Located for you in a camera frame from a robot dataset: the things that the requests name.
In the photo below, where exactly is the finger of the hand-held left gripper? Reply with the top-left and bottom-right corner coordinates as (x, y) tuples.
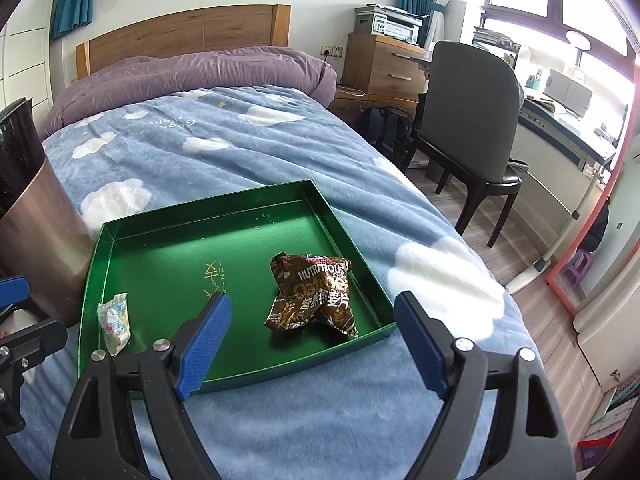
(0, 316), (69, 436)
(0, 276), (31, 311)

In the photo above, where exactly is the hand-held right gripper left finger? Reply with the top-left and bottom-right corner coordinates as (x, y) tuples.
(50, 291), (236, 480)

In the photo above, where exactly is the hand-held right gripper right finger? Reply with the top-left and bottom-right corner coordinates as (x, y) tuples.
(394, 290), (578, 480)

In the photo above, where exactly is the green tray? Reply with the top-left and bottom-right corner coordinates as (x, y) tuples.
(77, 178), (398, 395)

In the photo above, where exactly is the brown snack packet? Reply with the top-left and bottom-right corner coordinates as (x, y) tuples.
(264, 252), (360, 338)

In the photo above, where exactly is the copper bin with black lid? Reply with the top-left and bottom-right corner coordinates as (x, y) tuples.
(0, 99), (96, 326)

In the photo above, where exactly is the white candy wrapper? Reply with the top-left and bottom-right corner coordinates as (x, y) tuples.
(96, 292), (132, 357)

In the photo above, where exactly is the blue cloud print blanket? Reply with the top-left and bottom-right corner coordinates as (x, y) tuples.
(7, 85), (516, 480)

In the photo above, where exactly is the stack of colourful books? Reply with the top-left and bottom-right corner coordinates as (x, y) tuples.
(577, 375), (640, 472)

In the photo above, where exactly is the black backpack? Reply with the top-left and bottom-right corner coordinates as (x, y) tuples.
(355, 106), (416, 161)

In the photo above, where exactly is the white desk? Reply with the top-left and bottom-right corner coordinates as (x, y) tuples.
(510, 95), (618, 293)

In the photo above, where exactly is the grey chair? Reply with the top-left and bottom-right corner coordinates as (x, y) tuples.
(402, 40), (531, 248)

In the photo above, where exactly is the low wooden nightstand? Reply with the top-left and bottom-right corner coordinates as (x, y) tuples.
(327, 85), (420, 126)

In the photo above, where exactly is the white wardrobe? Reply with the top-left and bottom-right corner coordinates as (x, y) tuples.
(0, 0), (62, 116)

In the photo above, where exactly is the purple pillow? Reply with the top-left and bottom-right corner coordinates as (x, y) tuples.
(40, 46), (338, 136)

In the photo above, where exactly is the wooden drawer cabinet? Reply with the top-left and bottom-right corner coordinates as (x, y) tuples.
(345, 32), (432, 106)

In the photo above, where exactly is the grey desktop device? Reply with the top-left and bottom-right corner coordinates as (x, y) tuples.
(542, 69), (593, 116)

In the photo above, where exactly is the stack of papers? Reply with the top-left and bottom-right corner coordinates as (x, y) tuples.
(472, 25), (521, 67)

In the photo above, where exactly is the white printer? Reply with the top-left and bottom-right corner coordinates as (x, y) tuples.
(354, 4), (431, 45)

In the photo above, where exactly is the round desk lamp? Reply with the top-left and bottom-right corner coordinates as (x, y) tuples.
(565, 30), (594, 81)

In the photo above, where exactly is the pink frame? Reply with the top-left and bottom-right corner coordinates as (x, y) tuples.
(546, 45), (640, 311)

